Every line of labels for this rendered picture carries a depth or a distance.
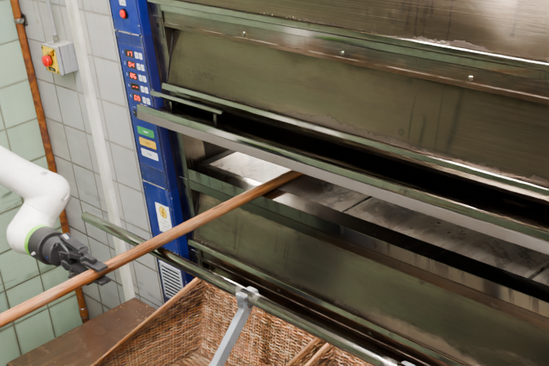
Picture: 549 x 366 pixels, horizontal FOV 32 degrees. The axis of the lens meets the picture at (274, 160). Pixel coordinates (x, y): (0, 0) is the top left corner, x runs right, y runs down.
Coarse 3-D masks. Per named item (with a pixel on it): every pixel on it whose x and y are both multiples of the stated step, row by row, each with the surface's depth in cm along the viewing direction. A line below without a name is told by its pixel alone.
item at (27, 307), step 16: (288, 176) 275; (256, 192) 268; (224, 208) 260; (192, 224) 254; (160, 240) 247; (128, 256) 241; (96, 272) 236; (64, 288) 230; (32, 304) 225; (0, 320) 220
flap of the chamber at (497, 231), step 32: (192, 128) 258; (224, 128) 259; (256, 128) 259; (288, 160) 231; (352, 160) 231; (384, 160) 232; (384, 192) 209; (448, 192) 208; (480, 192) 209; (480, 224) 191; (544, 224) 190
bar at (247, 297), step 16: (96, 224) 269; (112, 224) 266; (128, 240) 258; (144, 240) 254; (160, 256) 247; (176, 256) 244; (192, 272) 238; (208, 272) 234; (224, 288) 229; (240, 288) 225; (240, 304) 224; (256, 304) 221; (272, 304) 217; (240, 320) 224; (288, 320) 213; (304, 320) 210; (320, 336) 206; (336, 336) 203; (224, 352) 222; (352, 352) 199; (368, 352) 196
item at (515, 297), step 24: (192, 168) 294; (216, 168) 292; (240, 192) 278; (288, 216) 264; (312, 216) 256; (336, 216) 253; (360, 240) 244; (384, 240) 238; (408, 240) 237; (432, 264) 227; (456, 264) 223; (480, 264) 222; (480, 288) 218; (504, 288) 213; (528, 288) 210
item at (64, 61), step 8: (64, 40) 324; (48, 48) 321; (56, 48) 318; (64, 48) 320; (72, 48) 322; (56, 56) 319; (64, 56) 320; (72, 56) 322; (56, 64) 320; (64, 64) 321; (72, 64) 323; (56, 72) 322; (64, 72) 322
